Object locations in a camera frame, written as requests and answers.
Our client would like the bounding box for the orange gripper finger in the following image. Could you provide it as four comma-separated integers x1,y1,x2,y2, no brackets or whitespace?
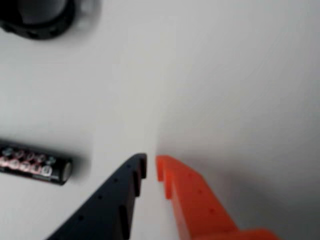
155,154,281,240

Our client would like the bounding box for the black AA battery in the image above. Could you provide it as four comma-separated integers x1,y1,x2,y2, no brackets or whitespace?
0,139,74,187

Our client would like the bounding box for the navy gripper finger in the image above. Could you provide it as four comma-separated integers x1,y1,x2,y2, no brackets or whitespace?
46,153,148,240

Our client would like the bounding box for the black plastic ring clip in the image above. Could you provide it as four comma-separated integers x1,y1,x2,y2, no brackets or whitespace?
0,0,77,41

